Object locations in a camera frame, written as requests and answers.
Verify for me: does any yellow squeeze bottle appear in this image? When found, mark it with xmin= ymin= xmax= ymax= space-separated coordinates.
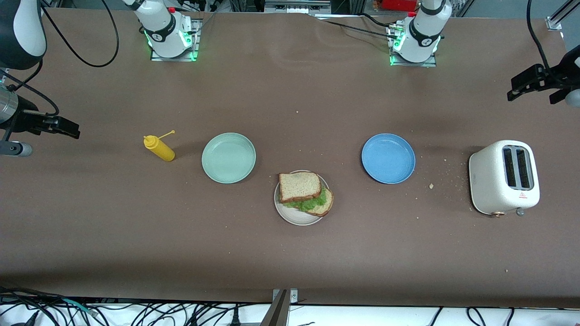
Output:
xmin=143 ymin=130 xmax=176 ymax=162

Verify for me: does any brown bread slice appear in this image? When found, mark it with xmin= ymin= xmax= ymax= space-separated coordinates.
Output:
xmin=278 ymin=172 xmax=322 ymax=203
xmin=303 ymin=187 xmax=334 ymax=217

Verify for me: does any green lettuce leaf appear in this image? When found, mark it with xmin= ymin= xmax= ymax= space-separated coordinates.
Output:
xmin=283 ymin=188 xmax=329 ymax=213

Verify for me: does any blue plate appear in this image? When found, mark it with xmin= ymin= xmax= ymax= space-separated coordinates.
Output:
xmin=361 ymin=133 xmax=416 ymax=184

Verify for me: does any mint green plate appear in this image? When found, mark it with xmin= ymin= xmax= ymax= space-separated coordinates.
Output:
xmin=202 ymin=132 xmax=256 ymax=184

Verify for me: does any beige plate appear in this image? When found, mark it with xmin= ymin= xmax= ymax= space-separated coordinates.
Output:
xmin=274 ymin=170 xmax=331 ymax=226

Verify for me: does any white toaster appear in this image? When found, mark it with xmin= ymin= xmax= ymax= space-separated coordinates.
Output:
xmin=469 ymin=139 xmax=541 ymax=218

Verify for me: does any red box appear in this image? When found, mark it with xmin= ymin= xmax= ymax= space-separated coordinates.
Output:
xmin=374 ymin=0 xmax=422 ymax=12

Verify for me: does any grey power strip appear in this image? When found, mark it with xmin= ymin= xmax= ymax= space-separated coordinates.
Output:
xmin=264 ymin=0 xmax=332 ymax=14

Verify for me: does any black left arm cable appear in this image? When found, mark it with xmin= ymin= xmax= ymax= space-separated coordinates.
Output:
xmin=526 ymin=0 xmax=556 ymax=75

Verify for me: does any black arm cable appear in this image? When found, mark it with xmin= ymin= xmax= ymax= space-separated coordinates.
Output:
xmin=0 ymin=0 xmax=120 ymax=141
xmin=526 ymin=0 xmax=556 ymax=75

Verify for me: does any aluminium frame profile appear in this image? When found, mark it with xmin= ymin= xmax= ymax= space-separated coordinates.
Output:
xmin=546 ymin=0 xmax=580 ymax=31

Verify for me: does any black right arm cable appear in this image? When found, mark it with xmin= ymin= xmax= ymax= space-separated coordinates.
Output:
xmin=0 ymin=0 xmax=120 ymax=141

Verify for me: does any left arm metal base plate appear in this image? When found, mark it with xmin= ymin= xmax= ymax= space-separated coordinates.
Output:
xmin=389 ymin=23 xmax=438 ymax=67

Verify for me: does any black table cable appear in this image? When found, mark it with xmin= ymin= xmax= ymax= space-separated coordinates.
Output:
xmin=313 ymin=13 xmax=399 ymax=39

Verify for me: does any teal cable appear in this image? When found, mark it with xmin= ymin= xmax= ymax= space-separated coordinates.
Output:
xmin=63 ymin=298 xmax=98 ymax=316

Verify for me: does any black cable bundle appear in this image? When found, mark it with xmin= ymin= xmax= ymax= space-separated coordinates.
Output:
xmin=0 ymin=285 xmax=272 ymax=326

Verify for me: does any grey metal bracket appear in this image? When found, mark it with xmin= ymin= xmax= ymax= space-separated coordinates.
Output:
xmin=259 ymin=288 xmax=299 ymax=326

